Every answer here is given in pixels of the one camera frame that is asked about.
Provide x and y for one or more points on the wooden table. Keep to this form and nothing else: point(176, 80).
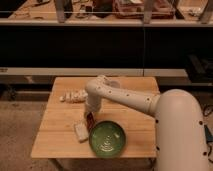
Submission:
point(56, 139)

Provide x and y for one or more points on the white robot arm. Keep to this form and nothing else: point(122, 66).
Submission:
point(179, 130)

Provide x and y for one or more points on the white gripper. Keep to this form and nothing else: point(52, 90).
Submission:
point(90, 116)

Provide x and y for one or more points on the red pepper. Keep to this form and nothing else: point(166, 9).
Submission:
point(90, 124)

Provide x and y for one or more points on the long wooden shelf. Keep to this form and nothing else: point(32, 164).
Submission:
point(30, 12)

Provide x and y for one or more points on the white sponge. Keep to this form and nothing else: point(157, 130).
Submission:
point(81, 132)

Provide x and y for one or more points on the green plate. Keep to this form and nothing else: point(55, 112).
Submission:
point(107, 139)

